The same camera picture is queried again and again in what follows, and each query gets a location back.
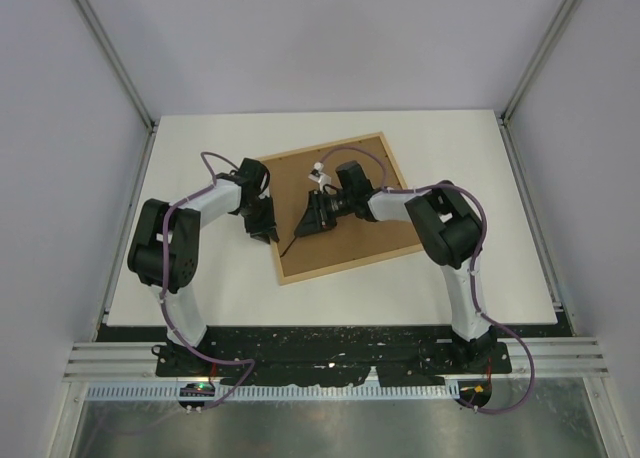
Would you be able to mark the right aluminium frame post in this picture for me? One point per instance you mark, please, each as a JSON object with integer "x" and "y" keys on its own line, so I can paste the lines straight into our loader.
{"x": 557, "y": 25}

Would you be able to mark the wooden picture frame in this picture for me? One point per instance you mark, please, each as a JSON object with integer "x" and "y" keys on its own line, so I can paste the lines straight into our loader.
{"x": 353, "y": 242}

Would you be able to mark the red handled screwdriver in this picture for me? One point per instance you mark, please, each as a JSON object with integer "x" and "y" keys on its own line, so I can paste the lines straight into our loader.
{"x": 288, "y": 247}

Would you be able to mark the aluminium front rail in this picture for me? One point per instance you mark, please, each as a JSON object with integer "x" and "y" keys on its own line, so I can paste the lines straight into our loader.
{"x": 558, "y": 357}

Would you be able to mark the slotted grey cable duct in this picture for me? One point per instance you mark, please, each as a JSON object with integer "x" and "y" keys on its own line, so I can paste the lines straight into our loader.
{"x": 192, "y": 392}

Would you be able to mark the aluminium frame post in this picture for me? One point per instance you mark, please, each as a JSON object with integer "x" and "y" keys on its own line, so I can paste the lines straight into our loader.
{"x": 557, "y": 25}
{"x": 100, "y": 36}

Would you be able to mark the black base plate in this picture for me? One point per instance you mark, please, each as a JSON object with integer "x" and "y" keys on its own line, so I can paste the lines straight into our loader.
{"x": 332, "y": 356}

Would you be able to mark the left aluminium frame post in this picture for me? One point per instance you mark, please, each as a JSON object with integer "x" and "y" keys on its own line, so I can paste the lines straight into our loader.
{"x": 100, "y": 36}

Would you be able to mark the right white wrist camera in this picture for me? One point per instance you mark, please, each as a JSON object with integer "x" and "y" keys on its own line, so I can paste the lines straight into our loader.
{"x": 318, "y": 176}

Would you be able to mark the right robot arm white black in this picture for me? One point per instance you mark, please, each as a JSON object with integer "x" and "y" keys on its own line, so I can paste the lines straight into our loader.
{"x": 449, "y": 230}

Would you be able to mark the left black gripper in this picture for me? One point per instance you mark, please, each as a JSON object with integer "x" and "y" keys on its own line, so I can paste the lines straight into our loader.
{"x": 265, "y": 231}

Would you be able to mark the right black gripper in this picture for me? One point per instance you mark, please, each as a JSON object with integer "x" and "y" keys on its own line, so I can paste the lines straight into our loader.
{"x": 316, "y": 215}

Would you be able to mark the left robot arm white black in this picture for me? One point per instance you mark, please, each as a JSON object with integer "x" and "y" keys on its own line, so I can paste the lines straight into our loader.
{"x": 164, "y": 251}

